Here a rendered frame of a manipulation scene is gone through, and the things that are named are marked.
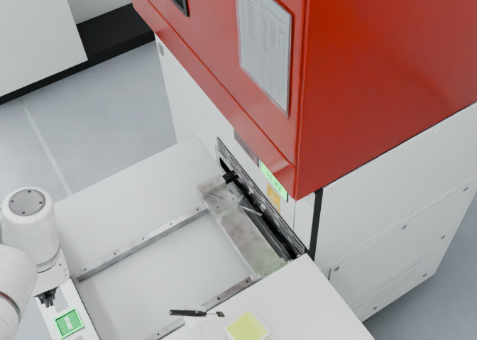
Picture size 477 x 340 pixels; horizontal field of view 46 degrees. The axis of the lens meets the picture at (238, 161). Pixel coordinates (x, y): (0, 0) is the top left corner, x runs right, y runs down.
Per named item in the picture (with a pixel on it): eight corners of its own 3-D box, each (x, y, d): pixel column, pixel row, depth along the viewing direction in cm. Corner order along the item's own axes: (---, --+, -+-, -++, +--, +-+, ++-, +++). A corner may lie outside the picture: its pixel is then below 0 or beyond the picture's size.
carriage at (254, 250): (220, 183, 168) (219, 177, 166) (289, 276, 148) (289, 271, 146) (196, 195, 166) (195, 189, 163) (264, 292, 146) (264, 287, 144)
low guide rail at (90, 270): (231, 194, 169) (230, 189, 167) (234, 199, 168) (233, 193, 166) (76, 277, 154) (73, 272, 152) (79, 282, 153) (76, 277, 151)
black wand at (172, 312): (167, 316, 113) (172, 313, 112) (165, 311, 113) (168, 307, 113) (223, 318, 129) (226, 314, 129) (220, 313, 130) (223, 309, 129)
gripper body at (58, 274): (57, 229, 112) (62, 260, 120) (4, 248, 107) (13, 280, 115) (70, 257, 108) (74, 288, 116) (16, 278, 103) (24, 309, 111)
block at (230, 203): (234, 198, 161) (234, 192, 159) (240, 206, 159) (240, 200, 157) (211, 211, 159) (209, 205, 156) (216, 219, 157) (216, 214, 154)
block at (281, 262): (282, 261, 148) (282, 256, 145) (289, 271, 146) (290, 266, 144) (257, 277, 145) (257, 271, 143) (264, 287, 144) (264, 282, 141)
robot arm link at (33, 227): (3, 264, 103) (55, 265, 104) (-11, 219, 93) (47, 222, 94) (13, 227, 108) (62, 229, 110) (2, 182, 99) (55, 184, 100)
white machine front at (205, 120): (174, 96, 196) (155, -1, 164) (312, 274, 152) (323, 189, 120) (166, 99, 195) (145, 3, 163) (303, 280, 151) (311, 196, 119)
